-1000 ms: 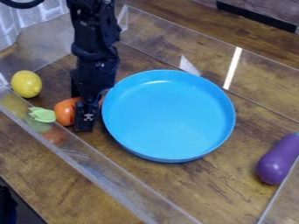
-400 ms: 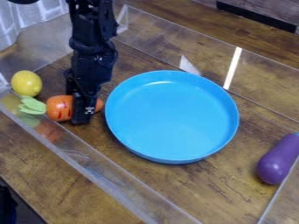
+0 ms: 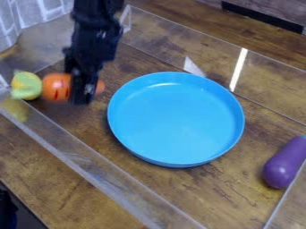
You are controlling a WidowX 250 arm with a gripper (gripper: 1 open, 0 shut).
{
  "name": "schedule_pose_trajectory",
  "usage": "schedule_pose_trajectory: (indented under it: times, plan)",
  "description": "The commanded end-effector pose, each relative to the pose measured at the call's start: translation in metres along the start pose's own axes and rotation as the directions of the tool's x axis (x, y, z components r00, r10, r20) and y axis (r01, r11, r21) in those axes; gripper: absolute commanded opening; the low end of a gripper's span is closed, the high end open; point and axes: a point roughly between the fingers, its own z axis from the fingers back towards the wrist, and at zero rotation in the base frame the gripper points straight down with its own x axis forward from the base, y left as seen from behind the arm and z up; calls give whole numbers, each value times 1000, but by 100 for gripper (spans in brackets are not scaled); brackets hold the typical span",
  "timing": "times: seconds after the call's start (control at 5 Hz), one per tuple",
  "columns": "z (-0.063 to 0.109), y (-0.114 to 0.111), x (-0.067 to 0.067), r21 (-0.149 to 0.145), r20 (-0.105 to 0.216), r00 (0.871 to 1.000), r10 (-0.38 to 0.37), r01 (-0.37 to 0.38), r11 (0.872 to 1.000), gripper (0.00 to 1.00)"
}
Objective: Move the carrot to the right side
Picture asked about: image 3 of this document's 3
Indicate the clear acrylic tray enclosure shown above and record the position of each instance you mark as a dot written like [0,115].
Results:
[73,175]

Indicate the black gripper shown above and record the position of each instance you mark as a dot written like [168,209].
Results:
[93,44]

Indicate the blue round plate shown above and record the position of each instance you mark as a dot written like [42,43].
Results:
[175,119]

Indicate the orange toy carrot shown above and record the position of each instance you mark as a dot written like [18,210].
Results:
[53,87]

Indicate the purple toy eggplant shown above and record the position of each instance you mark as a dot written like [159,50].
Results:
[282,166]

